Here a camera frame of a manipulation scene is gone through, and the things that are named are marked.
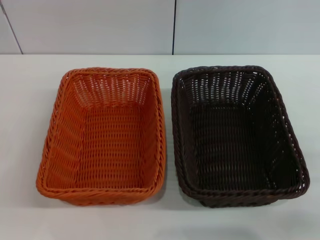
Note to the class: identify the orange woven basket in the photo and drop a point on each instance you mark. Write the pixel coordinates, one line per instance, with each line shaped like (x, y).
(110, 140)

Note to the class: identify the dark brown woven basket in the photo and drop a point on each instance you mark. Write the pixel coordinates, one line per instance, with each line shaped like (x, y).
(225, 140)

